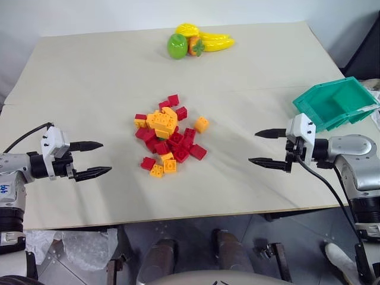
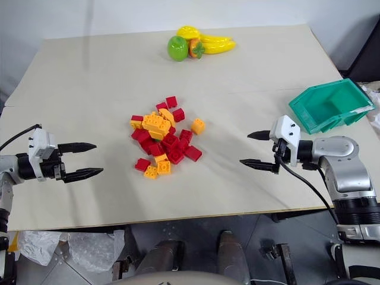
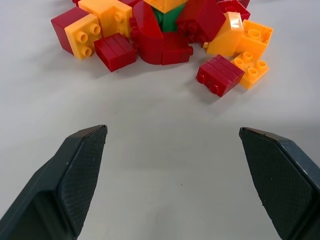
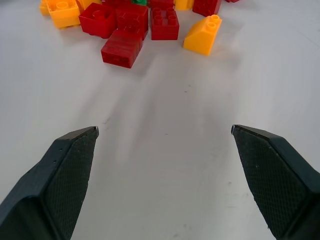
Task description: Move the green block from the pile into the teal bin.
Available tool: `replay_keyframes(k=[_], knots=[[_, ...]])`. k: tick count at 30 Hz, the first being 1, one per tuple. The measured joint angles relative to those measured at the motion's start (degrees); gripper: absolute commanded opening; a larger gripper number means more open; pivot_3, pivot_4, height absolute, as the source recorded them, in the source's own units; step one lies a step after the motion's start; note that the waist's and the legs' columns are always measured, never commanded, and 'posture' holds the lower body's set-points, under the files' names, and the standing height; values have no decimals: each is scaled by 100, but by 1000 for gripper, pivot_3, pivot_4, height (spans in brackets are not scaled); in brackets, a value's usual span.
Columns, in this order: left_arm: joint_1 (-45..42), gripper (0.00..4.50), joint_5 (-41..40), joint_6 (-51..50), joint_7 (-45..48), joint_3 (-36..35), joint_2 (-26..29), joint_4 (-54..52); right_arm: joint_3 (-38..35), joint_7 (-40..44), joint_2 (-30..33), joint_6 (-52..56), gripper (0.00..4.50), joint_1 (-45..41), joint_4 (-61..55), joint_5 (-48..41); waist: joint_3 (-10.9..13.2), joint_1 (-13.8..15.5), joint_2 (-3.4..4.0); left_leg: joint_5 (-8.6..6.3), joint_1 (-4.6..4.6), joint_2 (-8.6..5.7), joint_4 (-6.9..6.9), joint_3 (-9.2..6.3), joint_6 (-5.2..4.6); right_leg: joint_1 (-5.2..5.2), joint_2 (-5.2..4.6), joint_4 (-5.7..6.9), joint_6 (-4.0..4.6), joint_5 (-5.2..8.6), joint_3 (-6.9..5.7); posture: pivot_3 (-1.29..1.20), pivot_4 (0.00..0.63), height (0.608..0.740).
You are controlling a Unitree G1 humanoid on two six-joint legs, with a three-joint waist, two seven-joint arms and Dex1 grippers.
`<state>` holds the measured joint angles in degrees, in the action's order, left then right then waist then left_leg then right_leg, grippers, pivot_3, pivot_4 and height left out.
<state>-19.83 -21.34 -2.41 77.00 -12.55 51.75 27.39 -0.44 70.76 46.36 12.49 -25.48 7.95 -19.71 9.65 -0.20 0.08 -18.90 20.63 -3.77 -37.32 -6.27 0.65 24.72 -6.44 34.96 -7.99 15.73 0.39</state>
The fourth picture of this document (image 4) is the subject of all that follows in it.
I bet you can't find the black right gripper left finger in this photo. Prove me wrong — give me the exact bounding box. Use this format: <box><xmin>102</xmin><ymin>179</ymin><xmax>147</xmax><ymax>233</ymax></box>
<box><xmin>0</xmin><ymin>126</ymin><xmax>99</xmax><ymax>240</ymax></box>

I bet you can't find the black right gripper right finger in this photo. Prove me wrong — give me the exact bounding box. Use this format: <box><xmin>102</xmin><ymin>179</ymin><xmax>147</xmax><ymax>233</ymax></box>
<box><xmin>231</xmin><ymin>124</ymin><xmax>320</xmax><ymax>240</ymax></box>

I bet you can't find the yellow sloped plastic building brick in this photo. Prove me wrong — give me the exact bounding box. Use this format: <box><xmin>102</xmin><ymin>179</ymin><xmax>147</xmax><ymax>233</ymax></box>
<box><xmin>183</xmin><ymin>14</ymin><xmax>223</xmax><ymax>57</ymax></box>

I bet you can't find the red four-stud plastic building brick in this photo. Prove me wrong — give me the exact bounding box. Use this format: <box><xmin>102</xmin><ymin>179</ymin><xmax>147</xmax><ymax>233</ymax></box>
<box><xmin>150</xmin><ymin>6</ymin><xmax>180</xmax><ymax>41</ymax></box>

